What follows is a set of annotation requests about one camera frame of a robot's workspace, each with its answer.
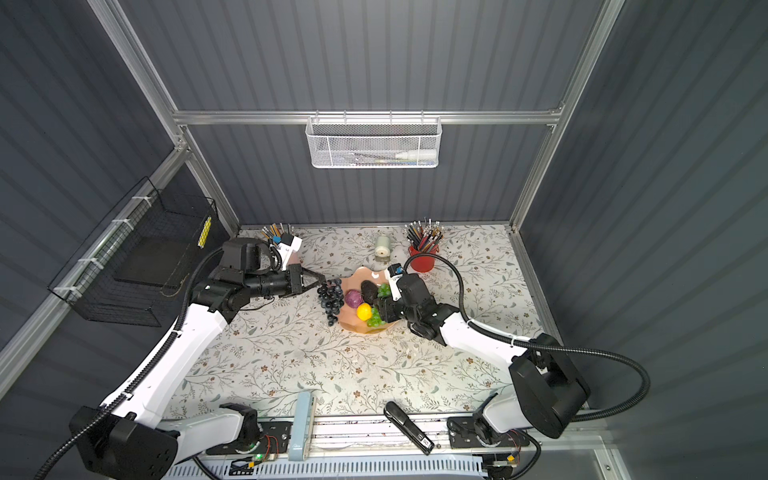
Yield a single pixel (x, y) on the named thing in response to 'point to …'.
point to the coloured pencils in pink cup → (275, 231)
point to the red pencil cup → (423, 264)
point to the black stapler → (408, 427)
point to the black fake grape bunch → (332, 298)
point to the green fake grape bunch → (383, 291)
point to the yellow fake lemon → (364, 311)
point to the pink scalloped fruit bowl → (348, 319)
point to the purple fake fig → (353, 298)
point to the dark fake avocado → (369, 291)
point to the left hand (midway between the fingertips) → (325, 278)
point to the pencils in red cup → (424, 236)
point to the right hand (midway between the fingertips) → (384, 301)
